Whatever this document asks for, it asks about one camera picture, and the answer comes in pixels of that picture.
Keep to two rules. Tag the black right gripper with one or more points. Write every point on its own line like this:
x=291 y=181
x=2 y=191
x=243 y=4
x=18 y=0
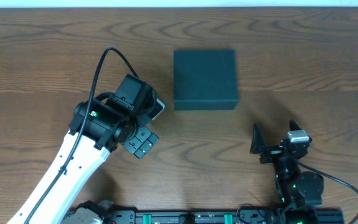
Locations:
x=259 y=146

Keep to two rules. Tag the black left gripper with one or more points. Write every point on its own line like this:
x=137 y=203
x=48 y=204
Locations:
x=142 y=142

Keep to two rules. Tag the dark green box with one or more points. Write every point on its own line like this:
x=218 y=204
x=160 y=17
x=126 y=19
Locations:
x=205 y=79

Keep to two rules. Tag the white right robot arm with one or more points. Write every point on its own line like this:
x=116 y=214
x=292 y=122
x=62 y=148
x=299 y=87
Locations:
x=300 y=192

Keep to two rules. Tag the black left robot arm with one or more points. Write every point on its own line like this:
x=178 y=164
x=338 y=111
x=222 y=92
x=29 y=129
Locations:
x=55 y=193

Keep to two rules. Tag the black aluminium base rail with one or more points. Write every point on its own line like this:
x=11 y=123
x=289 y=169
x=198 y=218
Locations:
x=251 y=216

